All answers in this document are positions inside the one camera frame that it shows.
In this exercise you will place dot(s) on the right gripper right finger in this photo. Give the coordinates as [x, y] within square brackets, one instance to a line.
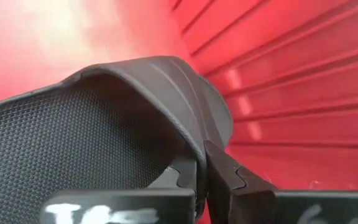
[228, 186]

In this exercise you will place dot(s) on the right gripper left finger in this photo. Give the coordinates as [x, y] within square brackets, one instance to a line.
[185, 177]

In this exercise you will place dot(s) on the black slide sandal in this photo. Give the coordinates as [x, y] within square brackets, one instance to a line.
[73, 140]

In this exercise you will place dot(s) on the red plastic bin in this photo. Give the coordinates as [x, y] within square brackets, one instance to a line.
[291, 93]

